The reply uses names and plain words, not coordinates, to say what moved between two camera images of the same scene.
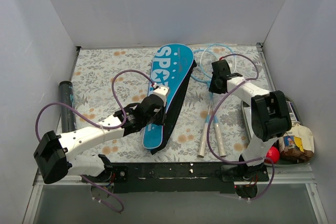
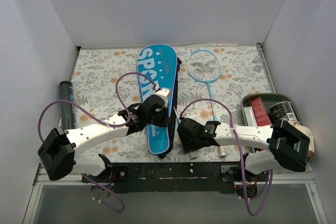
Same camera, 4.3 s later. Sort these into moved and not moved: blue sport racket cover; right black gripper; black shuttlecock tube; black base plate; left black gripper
Moved: blue sport racket cover; right black gripper
Not moved: black base plate; left black gripper; black shuttlecock tube
